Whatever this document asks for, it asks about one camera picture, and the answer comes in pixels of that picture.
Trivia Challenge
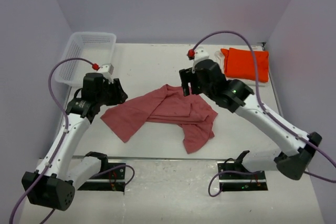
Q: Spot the pink t shirt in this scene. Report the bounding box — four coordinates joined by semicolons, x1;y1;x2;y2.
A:
101;84;218;154

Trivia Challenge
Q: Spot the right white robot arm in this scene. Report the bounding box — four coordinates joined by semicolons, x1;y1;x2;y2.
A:
179;59;322;180

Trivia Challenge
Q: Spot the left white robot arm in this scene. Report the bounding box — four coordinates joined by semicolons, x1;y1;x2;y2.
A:
22;72;128;211

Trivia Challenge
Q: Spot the folded white t shirt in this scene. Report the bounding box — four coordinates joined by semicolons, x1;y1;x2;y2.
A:
214;50;268;86

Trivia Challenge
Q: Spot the folded orange t shirt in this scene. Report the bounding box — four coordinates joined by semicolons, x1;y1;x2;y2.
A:
220;47;270;82

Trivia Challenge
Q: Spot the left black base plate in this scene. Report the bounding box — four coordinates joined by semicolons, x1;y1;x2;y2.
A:
78;161;125;192

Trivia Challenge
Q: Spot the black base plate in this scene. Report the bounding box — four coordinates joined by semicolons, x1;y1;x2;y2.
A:
78;161;125;192
217;161;268;192

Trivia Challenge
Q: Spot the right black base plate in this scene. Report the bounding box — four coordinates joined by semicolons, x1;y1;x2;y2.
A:
217;161;268;192

